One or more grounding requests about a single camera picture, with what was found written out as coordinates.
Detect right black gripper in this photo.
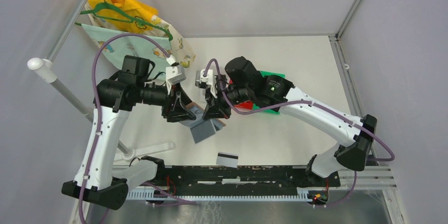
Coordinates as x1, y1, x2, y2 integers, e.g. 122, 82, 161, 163
202, 81, 252, 120

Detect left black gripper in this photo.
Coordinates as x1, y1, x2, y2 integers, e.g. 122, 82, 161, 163
137, 79, 197, 123

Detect silver magnetic stripe card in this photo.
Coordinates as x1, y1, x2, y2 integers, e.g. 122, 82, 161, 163
216, 152, 239, 168

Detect tan leather card holder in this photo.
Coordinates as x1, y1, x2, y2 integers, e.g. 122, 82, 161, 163
180, 102, 226, 130

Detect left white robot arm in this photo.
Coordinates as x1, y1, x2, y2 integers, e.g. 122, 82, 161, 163
61, 55, 197, 210

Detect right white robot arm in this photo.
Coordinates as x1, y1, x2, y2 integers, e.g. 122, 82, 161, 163
195, 57, 377, 186

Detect red plastic bin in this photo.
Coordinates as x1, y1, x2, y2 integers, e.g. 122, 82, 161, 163
227, 80, 254, 110

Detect green plastic bin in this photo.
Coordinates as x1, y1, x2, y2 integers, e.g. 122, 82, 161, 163
252, 71, 285, 115

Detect cream patterned cloth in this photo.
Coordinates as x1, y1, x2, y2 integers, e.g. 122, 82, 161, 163
150, 15, 196, 68

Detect light green patterned cloth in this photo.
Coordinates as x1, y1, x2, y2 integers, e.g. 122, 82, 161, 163
81, 24, 169, 73

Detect yellow garment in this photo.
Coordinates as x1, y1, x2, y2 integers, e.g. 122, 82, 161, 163
87, 0, 163, 35

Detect green clothes hanger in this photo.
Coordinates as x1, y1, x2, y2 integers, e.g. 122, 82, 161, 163
79, 2, 173, 41

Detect metal clothes rack pole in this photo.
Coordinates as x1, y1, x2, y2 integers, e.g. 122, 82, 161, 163
27, 0, 134, 156

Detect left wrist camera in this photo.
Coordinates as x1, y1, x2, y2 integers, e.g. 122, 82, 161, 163
165, 56, 186, 94

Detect white cable duct strip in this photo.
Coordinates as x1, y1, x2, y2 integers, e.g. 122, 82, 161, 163
126, 187, 312, 203

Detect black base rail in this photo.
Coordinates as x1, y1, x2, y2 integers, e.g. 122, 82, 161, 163
150, 165, 341, 197

